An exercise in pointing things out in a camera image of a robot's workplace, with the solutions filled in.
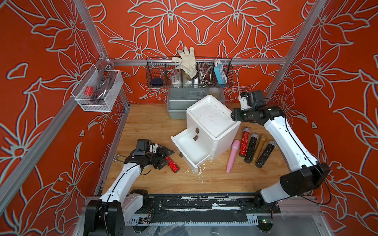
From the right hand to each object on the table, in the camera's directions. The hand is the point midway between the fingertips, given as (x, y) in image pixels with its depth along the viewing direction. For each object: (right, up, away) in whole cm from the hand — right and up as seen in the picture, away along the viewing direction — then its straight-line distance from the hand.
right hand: (233, 113), depth 78 cm
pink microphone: (+6, -21, +15) cm, 26 cm away
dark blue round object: (-46, +22, +23) cm, 56 cm away
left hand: (-34, -24, +3) cm, 41 cm away
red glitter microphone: (+13, -18, +16) cm, 28 cm away
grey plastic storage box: (-30, +11, +19) cm, 37 cm away
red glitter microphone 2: (-32, -32, +6) cm, 46 cm away
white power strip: (-32, +22, +16) cm, 42 cm away
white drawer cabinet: (-13, -10, -3) cm, 16 cm away
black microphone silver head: (+16, -22, +13) cm, 30 cm away
